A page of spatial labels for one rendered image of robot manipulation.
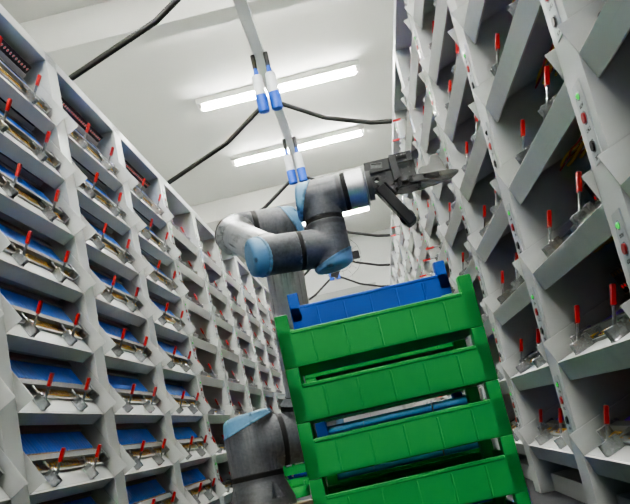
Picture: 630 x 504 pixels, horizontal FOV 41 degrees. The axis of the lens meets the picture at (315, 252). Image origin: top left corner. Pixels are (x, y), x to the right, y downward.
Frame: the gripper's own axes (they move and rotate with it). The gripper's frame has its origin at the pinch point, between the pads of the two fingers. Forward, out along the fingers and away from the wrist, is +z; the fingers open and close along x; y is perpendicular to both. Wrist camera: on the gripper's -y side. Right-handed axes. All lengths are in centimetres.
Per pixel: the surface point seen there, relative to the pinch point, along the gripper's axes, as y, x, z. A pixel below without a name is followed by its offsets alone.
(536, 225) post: -16.8, -5.3, 13.8
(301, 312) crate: -28, -35, -39
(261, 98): 126, 232, -55
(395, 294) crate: -28.4, -33.5, -20.8
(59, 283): 7, 45, -112
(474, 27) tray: 29.0, -11.5, 11.1
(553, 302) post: -34.1, -5.5, 12.8
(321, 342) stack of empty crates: -37, -65, -34
